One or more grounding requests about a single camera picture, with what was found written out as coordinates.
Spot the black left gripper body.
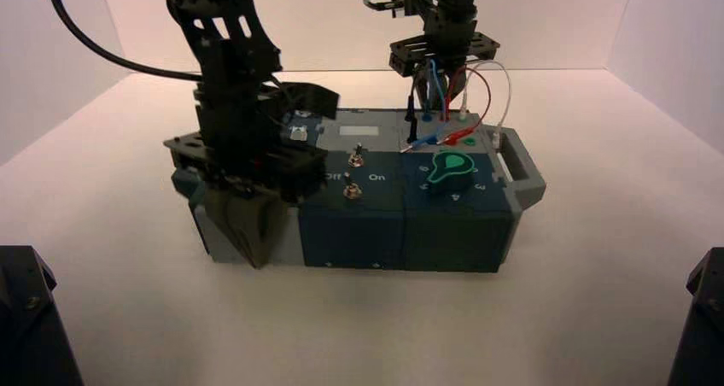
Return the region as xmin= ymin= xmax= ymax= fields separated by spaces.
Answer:
xmin=162 ymin=132 xmax=330 ymax=205

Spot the dark olive left gripper finger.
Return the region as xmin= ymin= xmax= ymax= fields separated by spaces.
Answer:
xmin=248 ymin=193 xmax=290 ymax=270
xmin=203 ymin=186 xmax=260 ymax=270

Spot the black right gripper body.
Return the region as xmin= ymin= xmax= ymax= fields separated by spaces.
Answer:
xmin=388 ymin=29 xmax=502 ymax=80

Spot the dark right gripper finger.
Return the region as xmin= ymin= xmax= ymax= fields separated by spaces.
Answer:
xmin=414 ymin=69 xmax=435 ymax=116
xmin=445 ymin=66 xmax=470 ymax=108

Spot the blue and grey task box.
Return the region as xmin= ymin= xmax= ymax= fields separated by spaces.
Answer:
xmin=171 ymin=108 xmax=548 ymax=275

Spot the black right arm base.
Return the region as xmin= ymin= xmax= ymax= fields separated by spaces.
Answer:
xmin=666 ymin=247 xmax=724 ymax=386

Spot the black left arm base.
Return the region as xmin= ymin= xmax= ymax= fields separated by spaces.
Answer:
xmin=0 ymin=245 xmax=86 ymax=386

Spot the green rotary knob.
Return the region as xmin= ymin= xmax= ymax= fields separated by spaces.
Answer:
xmin=425 ymin=151 xmax=477 ymax=195

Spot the blue test lead wire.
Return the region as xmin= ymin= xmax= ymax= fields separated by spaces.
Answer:
xmin=400 ymin=59 xmax=443 ymax=154

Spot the black test lead wire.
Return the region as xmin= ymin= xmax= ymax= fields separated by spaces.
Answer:
xmin=405 ymin=76 xmax=424 ymax=147

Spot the red test lead wire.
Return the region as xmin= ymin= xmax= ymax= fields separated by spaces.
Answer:
xmin=436 ymin=65 xmax=493 ymax=147

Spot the white test lead wire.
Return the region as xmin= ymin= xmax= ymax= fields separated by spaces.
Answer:
xmin=458 ymin=59 xmax=512 ymax=149

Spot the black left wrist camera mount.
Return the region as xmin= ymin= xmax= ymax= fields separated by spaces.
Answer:
xmin=270 ymin=82 xmax=342 ymax=126

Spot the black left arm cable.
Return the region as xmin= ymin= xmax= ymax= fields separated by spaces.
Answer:
xmin=44 ymin=0 xmax=203 ymax=84

